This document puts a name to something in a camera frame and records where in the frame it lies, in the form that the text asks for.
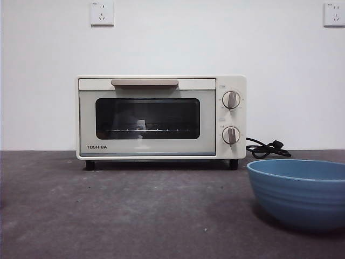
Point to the round oven knob, temperature dial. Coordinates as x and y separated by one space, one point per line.
231 100

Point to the blue ribbed bowl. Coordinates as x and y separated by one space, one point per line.
296 199

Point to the round oven knob, timer dial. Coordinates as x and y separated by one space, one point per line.
231 135

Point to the white wall socket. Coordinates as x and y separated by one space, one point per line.
102 14
334 14

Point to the cream Toshiba toaster oven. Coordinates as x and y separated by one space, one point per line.
231 151

